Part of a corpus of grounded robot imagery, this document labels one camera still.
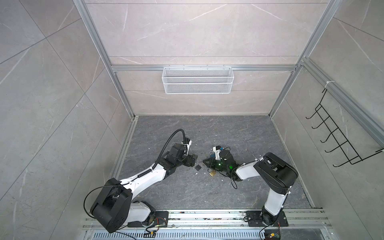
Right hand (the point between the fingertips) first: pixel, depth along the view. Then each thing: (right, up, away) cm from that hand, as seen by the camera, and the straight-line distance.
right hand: (202, 160), depth 92 cm
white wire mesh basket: (-3, +54, +8) cm, 54 cm away
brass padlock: (+6, -7, -2) cm, 9 cm away
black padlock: (-3, -4, -1) cm, 5 cm away
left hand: (-7, +7, -6) cm, 11 cm away
